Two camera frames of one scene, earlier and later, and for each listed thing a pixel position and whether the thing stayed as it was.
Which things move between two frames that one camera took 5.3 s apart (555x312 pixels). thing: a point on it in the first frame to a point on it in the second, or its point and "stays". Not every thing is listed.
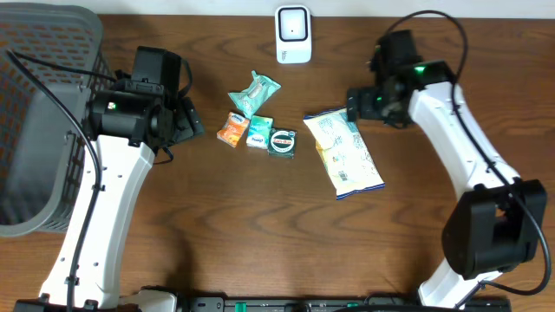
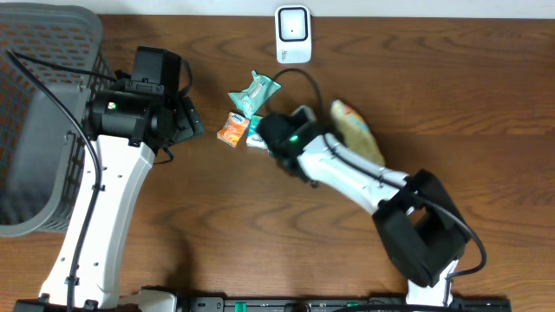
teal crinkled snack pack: x=251 y=99 stays
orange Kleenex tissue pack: x=232 y=129 stays
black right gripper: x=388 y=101 to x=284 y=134
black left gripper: x=191 y=120 stays
